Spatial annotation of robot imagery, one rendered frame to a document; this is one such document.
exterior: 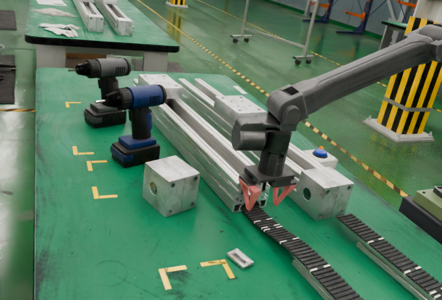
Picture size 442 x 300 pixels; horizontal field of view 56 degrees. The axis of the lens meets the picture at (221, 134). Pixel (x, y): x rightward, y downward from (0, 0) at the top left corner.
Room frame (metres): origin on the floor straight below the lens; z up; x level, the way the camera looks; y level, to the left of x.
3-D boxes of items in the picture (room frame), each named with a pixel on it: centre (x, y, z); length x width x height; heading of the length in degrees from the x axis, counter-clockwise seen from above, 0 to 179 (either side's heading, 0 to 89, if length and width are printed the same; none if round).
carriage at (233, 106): (1.33, -0.05, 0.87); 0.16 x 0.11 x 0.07; 32
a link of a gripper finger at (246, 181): (0.83, -0.10, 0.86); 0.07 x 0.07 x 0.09; 32
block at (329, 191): (0.96, -0.29, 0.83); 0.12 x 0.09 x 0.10; 122
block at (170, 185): (0.87, 0.09, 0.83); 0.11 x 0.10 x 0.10; 135
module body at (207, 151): (1.23, 0.11, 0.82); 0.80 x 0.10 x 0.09; 32
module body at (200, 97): (1.33, -0.05, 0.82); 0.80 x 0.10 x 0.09; 32
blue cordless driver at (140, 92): (1.03, 0.25, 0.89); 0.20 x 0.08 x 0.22; 136
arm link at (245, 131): (0.83, -0.09, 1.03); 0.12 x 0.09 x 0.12; 110
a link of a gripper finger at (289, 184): (0.86, -0.15, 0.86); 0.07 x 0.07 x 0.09; 32
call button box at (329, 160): (1.15, -0.30, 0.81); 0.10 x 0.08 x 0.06; 122
